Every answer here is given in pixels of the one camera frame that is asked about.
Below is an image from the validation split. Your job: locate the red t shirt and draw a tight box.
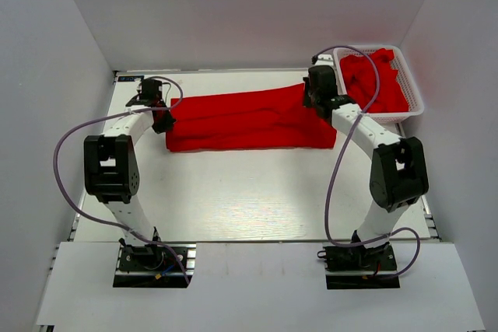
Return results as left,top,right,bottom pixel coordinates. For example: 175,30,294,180
166,83,337,152

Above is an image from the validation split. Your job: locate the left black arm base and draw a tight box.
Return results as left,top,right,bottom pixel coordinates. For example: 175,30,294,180
113,239,196,288

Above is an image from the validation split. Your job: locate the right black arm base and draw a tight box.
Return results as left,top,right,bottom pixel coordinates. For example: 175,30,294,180
317,242,400,290

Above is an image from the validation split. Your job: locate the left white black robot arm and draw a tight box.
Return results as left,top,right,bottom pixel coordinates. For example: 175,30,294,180
83,76,176,269

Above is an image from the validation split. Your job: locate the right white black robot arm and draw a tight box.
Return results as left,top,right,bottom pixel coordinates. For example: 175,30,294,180
303,65,429,269

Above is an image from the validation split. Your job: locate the red shirts pile in basket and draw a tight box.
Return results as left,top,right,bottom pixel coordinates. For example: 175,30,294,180
339,48,409,114

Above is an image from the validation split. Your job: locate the blue label sticker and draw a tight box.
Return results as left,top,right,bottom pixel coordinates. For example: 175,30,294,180
117,75,144,82

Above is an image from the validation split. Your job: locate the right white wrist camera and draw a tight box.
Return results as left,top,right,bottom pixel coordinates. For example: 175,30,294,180
311,54,335,68

